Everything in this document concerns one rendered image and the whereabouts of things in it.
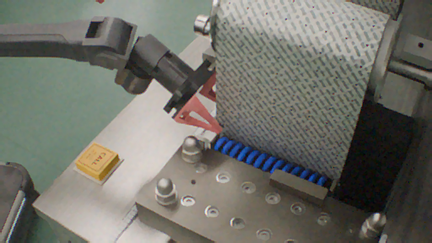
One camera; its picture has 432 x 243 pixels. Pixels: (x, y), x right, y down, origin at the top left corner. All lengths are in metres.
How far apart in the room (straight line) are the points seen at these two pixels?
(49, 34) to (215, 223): 0.42
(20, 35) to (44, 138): 1.61
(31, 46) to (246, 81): 0.38
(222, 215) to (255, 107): 0.18
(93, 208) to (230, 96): 0.36
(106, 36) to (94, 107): 1.74
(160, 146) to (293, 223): 0.39
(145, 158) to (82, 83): 1.74
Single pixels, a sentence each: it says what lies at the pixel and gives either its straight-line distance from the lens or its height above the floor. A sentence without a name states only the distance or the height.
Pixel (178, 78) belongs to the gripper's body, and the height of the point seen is 1.14.
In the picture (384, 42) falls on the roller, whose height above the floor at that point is 1.30.
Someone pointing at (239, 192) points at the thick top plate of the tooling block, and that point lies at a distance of 0.72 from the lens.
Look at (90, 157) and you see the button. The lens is 0.94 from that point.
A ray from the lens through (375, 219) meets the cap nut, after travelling 0.68.
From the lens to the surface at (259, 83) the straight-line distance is 0.68.
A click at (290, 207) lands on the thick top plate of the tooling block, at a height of 1.03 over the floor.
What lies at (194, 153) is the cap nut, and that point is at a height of 1.05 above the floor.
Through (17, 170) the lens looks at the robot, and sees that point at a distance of 1.95.
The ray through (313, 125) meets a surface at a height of 1.13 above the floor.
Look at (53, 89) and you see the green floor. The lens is 2.68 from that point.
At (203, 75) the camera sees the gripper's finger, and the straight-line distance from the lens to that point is 0.75.
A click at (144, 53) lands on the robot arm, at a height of 1.18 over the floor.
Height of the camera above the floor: 1.61
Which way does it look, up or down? 45 degrees down
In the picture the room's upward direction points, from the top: straight up
